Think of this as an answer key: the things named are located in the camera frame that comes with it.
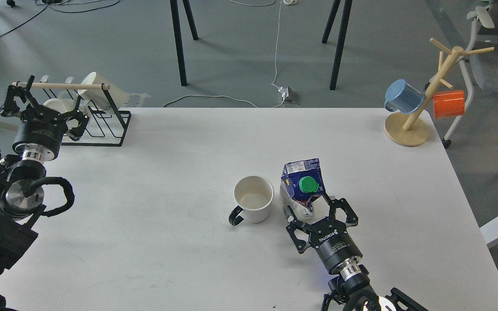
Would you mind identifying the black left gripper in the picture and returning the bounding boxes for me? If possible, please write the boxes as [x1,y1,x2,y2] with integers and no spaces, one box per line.
[0,76,89,161]

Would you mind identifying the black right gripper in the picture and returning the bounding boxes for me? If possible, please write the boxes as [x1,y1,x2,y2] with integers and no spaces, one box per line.
[283,194,362,276]

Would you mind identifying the blue white milk carton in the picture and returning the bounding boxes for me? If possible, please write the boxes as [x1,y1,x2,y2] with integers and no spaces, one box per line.
[279,158,326,222]

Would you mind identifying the white mug with black handle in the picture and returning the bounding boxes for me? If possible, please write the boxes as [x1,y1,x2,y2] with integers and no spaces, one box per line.
[228,175,275,226]

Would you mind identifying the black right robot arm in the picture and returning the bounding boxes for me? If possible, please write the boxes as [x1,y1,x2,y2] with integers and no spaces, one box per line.
[284,194,426,311]

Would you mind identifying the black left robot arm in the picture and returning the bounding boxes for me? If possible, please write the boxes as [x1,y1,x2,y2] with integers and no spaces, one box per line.
[0,76,89,311]

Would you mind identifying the white mug on rack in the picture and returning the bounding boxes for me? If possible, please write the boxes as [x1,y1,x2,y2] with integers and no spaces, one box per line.
[43,98,79,129]

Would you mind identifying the cream mug on rack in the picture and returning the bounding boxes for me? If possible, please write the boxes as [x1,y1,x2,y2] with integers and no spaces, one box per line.
[78,72,129,111]

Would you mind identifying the wooden mug tree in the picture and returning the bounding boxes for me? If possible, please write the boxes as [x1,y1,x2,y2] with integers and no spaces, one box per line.
[384,38,495,147]

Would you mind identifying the white power plug box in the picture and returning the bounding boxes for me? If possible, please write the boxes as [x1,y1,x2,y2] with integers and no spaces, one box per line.
[278,86,299,104]

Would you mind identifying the blue mug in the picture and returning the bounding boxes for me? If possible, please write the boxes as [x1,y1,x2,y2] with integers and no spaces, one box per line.
[384,79,425,114]

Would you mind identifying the black table leg pair left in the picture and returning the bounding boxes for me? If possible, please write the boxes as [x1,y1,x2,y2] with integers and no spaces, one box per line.
[170,0,199,86]

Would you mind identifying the black table leg pair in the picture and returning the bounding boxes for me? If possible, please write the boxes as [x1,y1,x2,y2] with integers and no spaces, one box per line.
[170,0,199,86]
[321,0,353,91]

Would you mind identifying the orange mug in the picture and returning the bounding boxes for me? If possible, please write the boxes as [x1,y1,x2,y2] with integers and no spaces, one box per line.
[433,90,465,120]

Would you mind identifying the black table leg pair right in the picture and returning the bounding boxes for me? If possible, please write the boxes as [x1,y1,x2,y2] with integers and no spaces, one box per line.
[321,0,353,91]

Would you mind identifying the grey office chair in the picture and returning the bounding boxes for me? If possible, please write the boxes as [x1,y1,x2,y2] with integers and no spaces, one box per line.
[441,0,498,161]

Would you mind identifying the black floor cable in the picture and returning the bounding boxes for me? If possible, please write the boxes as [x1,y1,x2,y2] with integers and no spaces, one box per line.
[0,0,121,59]

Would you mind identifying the white floor cable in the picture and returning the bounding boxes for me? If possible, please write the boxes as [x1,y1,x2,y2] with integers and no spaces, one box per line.
[163,0,300,108]

